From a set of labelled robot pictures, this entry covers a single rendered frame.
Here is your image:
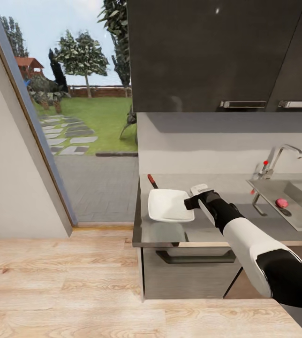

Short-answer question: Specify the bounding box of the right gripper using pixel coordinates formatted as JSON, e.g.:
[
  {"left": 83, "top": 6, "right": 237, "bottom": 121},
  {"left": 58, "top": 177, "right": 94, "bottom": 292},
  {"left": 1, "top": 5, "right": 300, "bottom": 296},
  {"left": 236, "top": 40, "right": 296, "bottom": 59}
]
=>
[{"left": 184, "top": 195, "right": 199, "bottom": 210}]

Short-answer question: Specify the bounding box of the vidalia onion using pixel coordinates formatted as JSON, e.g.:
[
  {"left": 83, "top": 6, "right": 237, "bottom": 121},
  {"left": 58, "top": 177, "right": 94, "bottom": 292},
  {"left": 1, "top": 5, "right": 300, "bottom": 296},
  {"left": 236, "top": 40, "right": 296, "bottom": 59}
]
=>
[{"left": 275, "top": 199, "right": 288, "bottom": 208}]

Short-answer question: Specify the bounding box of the bowl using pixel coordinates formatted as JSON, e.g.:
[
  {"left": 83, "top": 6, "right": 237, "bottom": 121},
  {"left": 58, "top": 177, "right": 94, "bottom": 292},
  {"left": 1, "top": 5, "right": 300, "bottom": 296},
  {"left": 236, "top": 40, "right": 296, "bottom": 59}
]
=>
[{"left": 148, "top": 189, "right": 195, "bottom": 223}]

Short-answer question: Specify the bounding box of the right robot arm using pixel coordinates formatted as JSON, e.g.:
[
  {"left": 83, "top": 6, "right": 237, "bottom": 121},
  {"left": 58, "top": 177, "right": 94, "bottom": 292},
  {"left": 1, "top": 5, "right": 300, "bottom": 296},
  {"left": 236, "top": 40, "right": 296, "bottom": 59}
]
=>
[{"left": 184, "top": 184, "right": 302, "bottom": 328}]

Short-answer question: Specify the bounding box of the parer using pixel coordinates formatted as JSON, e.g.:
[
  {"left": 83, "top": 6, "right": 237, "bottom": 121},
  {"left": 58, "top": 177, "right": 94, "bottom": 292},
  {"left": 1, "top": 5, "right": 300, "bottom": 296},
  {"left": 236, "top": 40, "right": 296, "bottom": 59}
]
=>
[{"left": 148, "top": 174, "right": 159, "bottom": 190}]

